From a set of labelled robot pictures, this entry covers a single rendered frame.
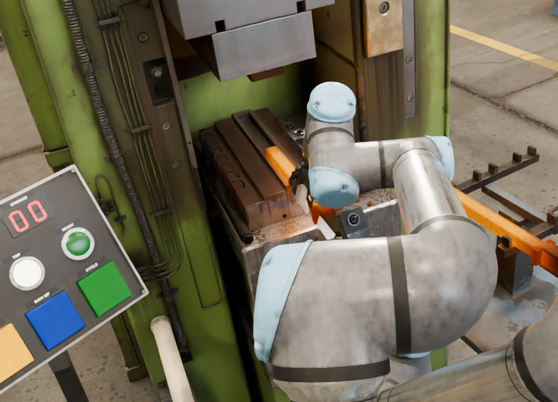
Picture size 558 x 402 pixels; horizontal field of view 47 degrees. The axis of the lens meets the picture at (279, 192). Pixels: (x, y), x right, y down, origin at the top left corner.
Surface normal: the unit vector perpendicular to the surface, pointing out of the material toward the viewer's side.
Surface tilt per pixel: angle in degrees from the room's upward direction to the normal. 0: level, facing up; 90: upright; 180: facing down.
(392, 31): 90
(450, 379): 51
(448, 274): 40
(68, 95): 90
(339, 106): 28
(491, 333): 0
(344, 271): 23
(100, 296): 60
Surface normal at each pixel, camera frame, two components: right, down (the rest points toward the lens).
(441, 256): 0.19, -0.71
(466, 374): -0.84, -0.44
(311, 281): -0.14, -0.40
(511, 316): -0.13, -0.83
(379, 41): 0.34, 0.47
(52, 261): 0.54, -0.14
